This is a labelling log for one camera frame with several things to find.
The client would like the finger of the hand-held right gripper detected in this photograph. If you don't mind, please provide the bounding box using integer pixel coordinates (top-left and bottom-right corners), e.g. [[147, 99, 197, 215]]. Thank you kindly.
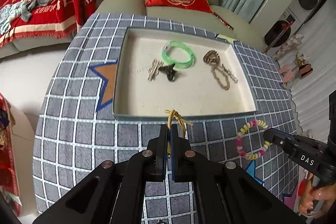
[[263, 128, 296, 155]]

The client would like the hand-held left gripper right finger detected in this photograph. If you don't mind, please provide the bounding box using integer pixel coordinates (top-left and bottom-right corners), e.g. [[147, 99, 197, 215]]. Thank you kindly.
[[170, 124, 306, 224]]

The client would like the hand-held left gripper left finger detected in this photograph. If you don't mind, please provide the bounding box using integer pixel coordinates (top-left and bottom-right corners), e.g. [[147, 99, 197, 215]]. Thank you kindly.
[[33, 124, 170, 224]]

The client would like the yellow hair tie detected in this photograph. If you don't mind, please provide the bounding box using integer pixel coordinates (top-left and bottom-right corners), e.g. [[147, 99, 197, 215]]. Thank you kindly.
[[164, 109, 194, 132]]

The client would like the colourful bead bracelet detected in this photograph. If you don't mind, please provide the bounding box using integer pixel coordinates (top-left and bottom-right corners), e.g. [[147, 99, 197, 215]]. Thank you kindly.
[[235, 120, 272, 160]]

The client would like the grey shallow tray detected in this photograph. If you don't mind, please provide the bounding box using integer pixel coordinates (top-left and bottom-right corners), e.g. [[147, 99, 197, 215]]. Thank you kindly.
[[113, 27, 257, 121]]

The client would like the black hair clip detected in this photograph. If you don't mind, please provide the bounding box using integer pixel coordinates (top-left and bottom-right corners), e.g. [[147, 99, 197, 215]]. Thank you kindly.
[[157, 63, 179, 81]]

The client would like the pale bow hair clip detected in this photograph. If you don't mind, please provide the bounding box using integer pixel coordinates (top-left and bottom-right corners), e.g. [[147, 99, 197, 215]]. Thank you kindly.
[[147, 59, 164, 82]]

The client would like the gold chain bracelet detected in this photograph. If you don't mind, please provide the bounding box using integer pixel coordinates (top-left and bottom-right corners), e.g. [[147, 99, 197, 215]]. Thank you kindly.
[[210, 63, 231, 91]]

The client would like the silver rhinestone hair clip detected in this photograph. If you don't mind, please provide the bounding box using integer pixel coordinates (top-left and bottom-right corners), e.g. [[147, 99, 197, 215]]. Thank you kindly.
[[222, 64, 239, 84]]

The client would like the green translucent bangle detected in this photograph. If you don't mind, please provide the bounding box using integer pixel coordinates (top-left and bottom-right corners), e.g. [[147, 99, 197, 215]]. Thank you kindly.
[[161, 40, 196, 70]]

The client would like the person's right hand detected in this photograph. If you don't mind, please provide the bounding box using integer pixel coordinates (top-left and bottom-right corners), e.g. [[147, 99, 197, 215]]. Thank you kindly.
[[299, 173, 336, 218]]

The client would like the white sheer curtain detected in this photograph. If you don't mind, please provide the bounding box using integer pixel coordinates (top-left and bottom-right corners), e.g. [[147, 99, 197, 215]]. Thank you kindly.
[[289, 69, 336, 135]]

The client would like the grey chequered tablecloth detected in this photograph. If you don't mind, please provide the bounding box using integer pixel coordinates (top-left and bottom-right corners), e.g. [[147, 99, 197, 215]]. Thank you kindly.
[[32, 13, 302, 224]]

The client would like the red tasselled strip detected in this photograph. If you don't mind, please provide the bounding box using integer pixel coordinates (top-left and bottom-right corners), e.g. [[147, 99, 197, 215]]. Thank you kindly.
[[213, 12, 234, 31]]

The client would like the red patterned box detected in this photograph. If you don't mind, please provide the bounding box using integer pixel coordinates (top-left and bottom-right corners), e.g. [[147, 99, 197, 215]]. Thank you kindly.
[[0, 93, 23, 216]]

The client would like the pale patterned garment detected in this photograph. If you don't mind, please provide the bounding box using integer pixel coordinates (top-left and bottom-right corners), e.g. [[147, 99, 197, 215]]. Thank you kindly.
[[0, 1, 29, 34]]

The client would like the red handled mop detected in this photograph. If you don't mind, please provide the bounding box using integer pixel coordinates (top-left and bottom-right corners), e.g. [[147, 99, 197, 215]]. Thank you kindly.
[[262, 21, 294, 54]]

